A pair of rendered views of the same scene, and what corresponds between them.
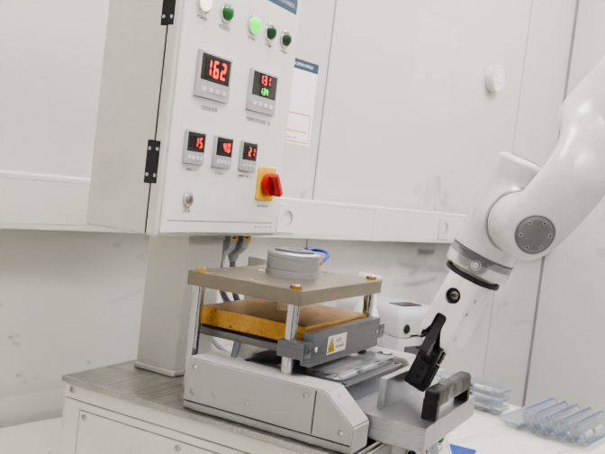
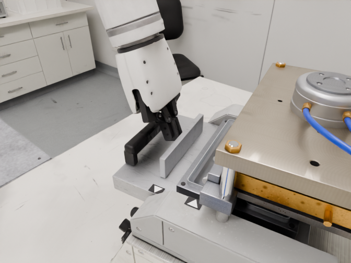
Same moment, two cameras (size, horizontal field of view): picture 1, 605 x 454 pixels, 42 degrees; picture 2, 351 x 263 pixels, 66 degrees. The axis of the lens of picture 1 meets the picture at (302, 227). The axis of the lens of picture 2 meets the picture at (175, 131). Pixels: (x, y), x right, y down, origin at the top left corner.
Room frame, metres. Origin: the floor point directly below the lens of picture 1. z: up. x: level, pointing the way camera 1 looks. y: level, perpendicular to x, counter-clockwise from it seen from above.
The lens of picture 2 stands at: (1.44, -0.17, 1.28)
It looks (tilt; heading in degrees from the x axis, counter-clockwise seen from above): 35 degrees down; 180
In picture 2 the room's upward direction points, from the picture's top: straight up
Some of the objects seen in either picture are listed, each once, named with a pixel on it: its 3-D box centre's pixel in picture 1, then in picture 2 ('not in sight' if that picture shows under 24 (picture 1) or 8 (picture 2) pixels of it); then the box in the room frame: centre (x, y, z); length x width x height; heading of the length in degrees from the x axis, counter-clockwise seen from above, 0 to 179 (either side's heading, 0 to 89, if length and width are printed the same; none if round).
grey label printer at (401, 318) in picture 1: (388, 331); not in sight; (2.09, -0.26, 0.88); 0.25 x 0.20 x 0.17; 46
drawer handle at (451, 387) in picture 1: (447, 394); (152, 132); (1.03, -0.22, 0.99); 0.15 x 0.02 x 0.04; 152
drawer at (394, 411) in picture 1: (353, 385); (221, 164); (1.10, -0.10, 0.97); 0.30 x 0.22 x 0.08; 62
